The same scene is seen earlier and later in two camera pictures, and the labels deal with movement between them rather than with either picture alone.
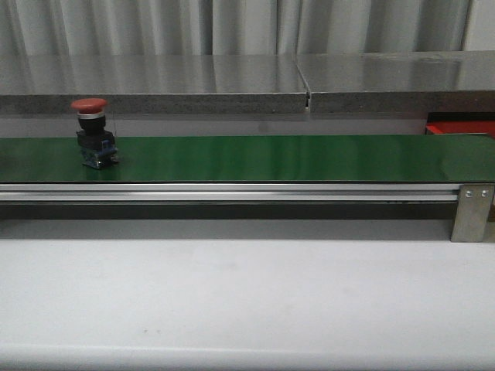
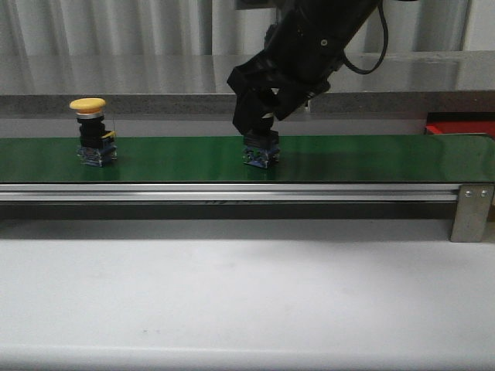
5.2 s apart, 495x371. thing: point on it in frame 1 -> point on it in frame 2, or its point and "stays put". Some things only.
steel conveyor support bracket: (473, 206) stays put
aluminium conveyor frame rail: (229, 192) stays put
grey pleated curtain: (233, 27) stays put
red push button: (97, 144) -> (261, 147)
